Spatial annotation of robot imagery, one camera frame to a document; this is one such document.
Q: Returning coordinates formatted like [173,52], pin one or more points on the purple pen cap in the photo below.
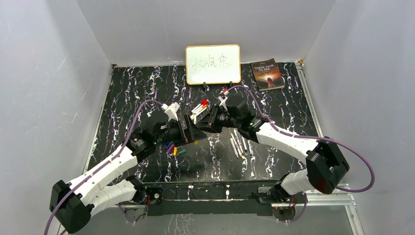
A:
[170,148]

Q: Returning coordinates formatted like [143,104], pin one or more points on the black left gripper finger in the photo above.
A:
[189,124]
[194,134]

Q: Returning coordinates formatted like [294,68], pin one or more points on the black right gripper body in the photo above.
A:
[223,119]

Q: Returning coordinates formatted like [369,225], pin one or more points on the red cap marker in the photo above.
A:
[203,104]

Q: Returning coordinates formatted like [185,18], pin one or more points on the small whiteboard with writing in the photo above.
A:
[212,64]

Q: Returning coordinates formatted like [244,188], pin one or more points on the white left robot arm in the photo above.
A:
[74,203]

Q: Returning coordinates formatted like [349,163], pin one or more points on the orange cap marker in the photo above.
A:
[197,117]

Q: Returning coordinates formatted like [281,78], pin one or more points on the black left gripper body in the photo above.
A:
[174,133]

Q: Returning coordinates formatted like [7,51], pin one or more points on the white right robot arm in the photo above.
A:
[325,163]

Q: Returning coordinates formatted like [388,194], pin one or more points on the dark paperback book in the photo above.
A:
[267,75]

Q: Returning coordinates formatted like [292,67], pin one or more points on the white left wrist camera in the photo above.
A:
[171,110]

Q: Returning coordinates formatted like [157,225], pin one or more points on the yellow cap marker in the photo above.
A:
[236,146]

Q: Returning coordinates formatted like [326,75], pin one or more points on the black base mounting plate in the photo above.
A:
[222,197]

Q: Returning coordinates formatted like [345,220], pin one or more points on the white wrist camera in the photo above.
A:
[223,96]
[171,110]

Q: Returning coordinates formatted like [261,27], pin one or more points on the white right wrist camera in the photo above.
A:
[223,96]

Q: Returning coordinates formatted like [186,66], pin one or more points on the aluminium frame rail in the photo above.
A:
[324,194]

